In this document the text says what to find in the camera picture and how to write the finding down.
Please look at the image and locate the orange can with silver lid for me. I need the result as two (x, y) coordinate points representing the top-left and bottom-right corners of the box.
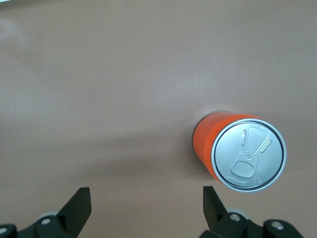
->
(192, 112), (287, 193)

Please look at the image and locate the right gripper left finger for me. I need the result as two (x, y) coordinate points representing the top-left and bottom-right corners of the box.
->
(31, 187), (92, 238)

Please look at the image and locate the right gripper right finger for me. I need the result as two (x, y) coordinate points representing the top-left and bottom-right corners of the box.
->
(200, 185), (249, 238)

